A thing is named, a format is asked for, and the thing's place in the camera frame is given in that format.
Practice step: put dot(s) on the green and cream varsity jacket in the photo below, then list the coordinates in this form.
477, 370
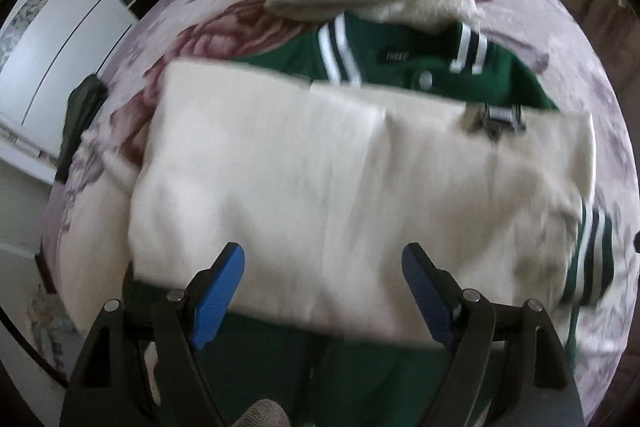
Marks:
325, 182

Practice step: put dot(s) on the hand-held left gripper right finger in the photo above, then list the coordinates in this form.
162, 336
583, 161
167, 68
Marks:
425, 292

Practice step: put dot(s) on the white wardrobe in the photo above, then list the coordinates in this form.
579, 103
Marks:
60, 57

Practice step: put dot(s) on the person's left hand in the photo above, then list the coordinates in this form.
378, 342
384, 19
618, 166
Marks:
262, 414

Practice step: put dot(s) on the dark green hanging cloth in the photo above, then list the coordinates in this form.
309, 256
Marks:
80, 117

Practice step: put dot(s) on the floral plush blanket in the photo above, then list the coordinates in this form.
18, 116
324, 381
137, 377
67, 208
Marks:
575, 72

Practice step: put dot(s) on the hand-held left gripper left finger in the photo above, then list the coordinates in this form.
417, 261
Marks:
220, 297

